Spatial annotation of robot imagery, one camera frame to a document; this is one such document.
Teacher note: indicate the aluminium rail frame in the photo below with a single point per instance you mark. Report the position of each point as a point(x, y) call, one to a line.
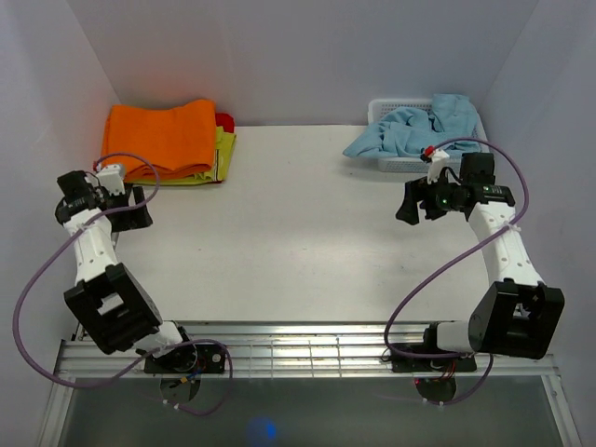
point(313, 302)

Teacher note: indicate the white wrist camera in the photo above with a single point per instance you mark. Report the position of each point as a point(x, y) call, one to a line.
point(111, 178)
point(437, 159)

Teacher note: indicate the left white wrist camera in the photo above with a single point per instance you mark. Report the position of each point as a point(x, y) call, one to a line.
point(111, 178)

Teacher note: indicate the folded yellow trousers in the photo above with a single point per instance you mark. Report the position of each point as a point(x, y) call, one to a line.
point(219, 163)

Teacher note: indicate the light blue trousers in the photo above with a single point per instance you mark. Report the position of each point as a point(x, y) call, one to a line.
point(407, 131)

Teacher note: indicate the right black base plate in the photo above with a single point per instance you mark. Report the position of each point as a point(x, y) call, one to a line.
point(401, 364)

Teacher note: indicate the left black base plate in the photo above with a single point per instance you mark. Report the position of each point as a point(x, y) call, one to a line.
point(208, 358)

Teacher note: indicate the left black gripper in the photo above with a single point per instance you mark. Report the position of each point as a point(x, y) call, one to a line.
point(134, 219)

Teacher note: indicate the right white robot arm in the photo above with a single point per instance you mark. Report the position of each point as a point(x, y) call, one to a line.
point(519, 313)

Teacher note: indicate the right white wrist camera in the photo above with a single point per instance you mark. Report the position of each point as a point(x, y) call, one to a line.
point(437, 159)

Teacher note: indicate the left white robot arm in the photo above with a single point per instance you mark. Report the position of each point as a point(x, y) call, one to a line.
point(106, 299)

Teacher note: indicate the white plastic basket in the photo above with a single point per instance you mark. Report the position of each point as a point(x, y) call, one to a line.
point(379, 108)

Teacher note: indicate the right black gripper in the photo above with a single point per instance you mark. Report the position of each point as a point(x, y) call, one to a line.
point(414, 191)

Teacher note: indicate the folded red trousers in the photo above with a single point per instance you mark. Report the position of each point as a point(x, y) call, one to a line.
point(225, 121)

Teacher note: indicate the orange trousers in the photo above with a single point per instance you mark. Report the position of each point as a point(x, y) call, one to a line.
point(126, 122)

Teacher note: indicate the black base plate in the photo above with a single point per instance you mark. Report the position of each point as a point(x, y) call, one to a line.
point(401, 364)
point(208, 358)

